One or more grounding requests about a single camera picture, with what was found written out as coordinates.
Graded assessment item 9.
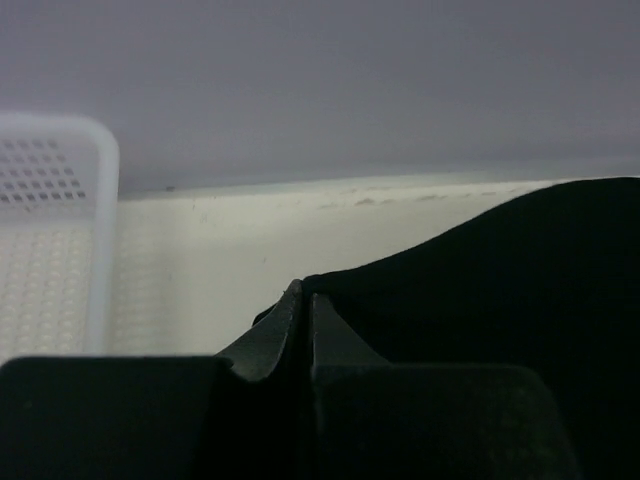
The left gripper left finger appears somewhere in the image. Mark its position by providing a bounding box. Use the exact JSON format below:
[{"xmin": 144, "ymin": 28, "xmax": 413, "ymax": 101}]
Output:
[{"xmin": 1, "ymin": 281, "xmax": 304, "ymax": 479}]

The white plastic basket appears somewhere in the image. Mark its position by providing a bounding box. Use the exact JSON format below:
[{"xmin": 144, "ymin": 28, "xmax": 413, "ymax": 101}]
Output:
[{"xmin": 1, "ymin": 112, "xmax": 120, "ymax": 362}]

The black t shirt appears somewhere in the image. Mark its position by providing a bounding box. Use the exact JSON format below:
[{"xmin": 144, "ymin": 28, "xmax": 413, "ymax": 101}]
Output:
[{"xmin": 252, "ymin": 175, "xmax": 640, "ymax": 480}]

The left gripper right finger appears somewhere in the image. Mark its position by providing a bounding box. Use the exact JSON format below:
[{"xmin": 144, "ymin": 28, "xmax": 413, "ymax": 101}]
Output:
[{"xmin": 309, "ymin": 295, "xmax": 582, "ymax": 479}]

